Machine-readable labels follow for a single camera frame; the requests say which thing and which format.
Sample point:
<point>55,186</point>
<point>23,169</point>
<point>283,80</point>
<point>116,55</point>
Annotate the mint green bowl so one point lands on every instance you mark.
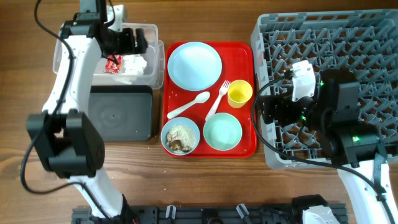
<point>222,132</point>

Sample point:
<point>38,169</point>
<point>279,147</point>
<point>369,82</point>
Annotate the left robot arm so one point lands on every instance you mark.
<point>64,138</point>

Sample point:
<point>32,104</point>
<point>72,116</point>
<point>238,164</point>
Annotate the grey dishwasher rack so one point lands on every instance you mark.
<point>363,42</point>

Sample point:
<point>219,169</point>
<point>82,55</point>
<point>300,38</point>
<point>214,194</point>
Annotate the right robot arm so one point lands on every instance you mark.
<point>355,148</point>

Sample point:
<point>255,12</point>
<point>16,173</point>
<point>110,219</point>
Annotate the cream plastic fork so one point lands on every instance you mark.
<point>222,91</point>

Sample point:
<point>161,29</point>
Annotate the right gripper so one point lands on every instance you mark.
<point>284,102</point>

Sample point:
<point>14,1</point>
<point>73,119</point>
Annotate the light blue plate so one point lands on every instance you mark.
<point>194,66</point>

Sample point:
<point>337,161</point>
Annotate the white tissue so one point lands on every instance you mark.
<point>134,64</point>

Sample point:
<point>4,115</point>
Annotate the cream plastic spoon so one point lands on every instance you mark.
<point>200,98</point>

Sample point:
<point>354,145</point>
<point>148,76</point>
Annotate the red snack wrapper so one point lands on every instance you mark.
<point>112,68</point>

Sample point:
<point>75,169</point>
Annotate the rice and food scraps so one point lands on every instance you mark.
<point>181,139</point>

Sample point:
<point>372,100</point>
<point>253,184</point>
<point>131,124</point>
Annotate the clear plastic bin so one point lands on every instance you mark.
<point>154,56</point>

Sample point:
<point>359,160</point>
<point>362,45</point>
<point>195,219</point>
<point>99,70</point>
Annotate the yellow plastic cup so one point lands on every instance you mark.
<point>239,93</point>

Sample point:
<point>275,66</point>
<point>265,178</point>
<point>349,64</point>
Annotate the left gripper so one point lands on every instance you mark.
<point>131,47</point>

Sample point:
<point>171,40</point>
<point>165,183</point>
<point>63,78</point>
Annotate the red serving tray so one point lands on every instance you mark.
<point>237,63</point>

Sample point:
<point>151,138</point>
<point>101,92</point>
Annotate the black plastic tray bin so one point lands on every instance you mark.
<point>122,113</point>

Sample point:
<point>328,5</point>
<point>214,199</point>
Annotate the light blue bowl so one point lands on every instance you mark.
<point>176,121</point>

